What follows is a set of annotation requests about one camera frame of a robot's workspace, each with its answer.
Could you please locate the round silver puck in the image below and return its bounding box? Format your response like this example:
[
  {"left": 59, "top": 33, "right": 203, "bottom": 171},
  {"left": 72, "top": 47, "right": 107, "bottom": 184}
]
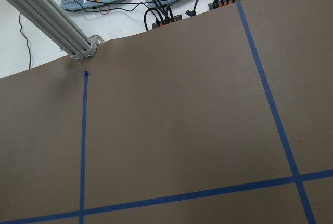
[{"left": 89, "top": 35, "right": 105, "bottom": 49}]

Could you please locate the black table cable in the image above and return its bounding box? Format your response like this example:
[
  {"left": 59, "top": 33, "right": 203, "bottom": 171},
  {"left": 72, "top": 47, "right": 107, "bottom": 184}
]
[{"left": 18, "top": 12, "right": 34, "bottom": 69}]

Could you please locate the aluminium frame post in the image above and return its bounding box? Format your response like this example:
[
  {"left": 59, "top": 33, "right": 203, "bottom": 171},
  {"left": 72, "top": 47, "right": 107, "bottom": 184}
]
[{"left": 7, "top": 0, "right": 97, "bottom": 61}]

